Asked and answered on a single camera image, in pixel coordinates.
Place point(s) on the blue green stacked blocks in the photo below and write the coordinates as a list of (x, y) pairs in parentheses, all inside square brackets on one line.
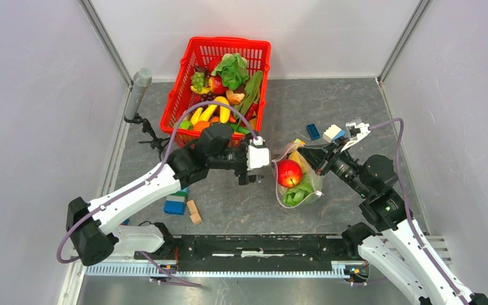
[(175, 204)]

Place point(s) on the green grapes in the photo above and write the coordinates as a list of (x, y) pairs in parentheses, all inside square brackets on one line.
[(198, 81)]

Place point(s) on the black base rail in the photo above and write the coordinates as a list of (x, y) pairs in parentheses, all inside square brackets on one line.
[(256, 252)]

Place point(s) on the yellow lemon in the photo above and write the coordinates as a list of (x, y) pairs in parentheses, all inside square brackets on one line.
[(299, 159)]

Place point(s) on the clear zip top bag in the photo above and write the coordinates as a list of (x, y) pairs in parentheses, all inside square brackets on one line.
[(283, 154)]

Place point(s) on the grey microphone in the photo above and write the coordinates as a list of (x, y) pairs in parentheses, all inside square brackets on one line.
[(142, 80)]

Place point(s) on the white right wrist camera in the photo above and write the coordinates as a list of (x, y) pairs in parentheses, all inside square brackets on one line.
[(356, 131)]

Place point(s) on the orange fruit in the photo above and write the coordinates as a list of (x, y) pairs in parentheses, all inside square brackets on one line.
[(200, 126)]

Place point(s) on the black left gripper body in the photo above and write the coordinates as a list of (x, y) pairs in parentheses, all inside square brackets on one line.
[(240, 171)]

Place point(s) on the yellow banana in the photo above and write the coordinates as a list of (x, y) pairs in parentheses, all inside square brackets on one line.
[(225, 112)]

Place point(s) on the green apple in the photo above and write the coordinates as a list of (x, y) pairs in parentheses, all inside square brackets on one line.
[(186, 125)]

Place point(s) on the red plastic basket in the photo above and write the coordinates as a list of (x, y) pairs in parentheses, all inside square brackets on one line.
[(202, 55)]

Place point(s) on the green leafy vegetable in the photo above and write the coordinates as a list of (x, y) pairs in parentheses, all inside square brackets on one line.
[(232, 69)]

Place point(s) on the dark blue toy block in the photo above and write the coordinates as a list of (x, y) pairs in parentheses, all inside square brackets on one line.
[(313, 132)]

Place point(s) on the white blue toy block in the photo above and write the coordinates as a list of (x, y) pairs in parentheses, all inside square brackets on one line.
[(334, 133)]

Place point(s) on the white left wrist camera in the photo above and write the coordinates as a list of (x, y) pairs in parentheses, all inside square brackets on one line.
[(258, 155)]

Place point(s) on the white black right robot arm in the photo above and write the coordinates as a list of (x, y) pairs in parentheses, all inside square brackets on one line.
[(391, 240)]

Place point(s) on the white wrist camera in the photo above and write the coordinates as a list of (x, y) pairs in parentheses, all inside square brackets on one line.
[(258, 155), (356, 131)]

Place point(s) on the green romaine lettuce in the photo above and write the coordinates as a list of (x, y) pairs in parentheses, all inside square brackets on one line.
[(307, 191)]

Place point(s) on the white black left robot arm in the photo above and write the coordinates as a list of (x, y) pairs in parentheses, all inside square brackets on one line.
[(92, 226)]

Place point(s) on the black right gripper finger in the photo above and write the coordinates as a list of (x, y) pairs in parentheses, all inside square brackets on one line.
[(331, 149), (318, 158)]

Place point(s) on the small wooden block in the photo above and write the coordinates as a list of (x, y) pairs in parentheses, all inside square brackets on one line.
[(196, 218), (192, 207)]

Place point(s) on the red tomato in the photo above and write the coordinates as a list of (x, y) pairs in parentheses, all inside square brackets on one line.
[(289, 173)]

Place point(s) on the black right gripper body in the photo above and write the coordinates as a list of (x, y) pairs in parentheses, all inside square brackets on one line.
[(340, 164)]

